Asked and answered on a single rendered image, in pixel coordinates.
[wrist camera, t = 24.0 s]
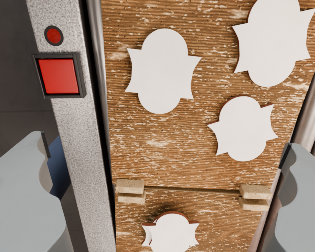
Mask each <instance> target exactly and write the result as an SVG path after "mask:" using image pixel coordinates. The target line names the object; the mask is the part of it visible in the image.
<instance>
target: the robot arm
mask: <svg viewBox="0 0 315 252"><path fill-rule="evenodd" d="M50 158H51V155H50V151H49V147H48V143H47V140H46V136H45V132H44V131H34V132H32V133H30V134H29V135H28V136H27V137H25V138H24V139H23V140H22V141H21V142H19V143H18V144H17V145H16V146H14V147H13V148H12V149H11V150H10V151H8V152H7V153H6V154H5V155H3V156H2V157H1V158H0V252H74V248H73V245H72V241H71V237H70V234H69V230H68V226H67V223H66V219H65V216H64V212H63V209H62V205H61V202H60V200H59V199H58V198H57V197H55V196H53V195H51V194H50V191H51V189H52V187H53V182H52V178H51V175H50V171H49V168H48V164H47V162H48V159H50ZM278 169H280V170H281V172H282V174H283V176H284V181H283V183H282V185H281V188H280V190H279V192H278V194H277V196H278V198H279V200H280V202H281V204H282V208H281V209H280V210H279V212H278V214H277V215H276V217H275V219H274V221H273V223H272V225H271V227H270V229H269V231H268V233H267V235H266V237H265V239H264V243H263V248H262V252H315V157H314V156H313V155H312V154H311V153H310V152H308V151H307V150H306V149H305V148H304V147H303V146H301V145H300V144H297V143H286V144H285V146H284V148H283V151H282V155H281V159H280V162H279V166H278Z"/></svg>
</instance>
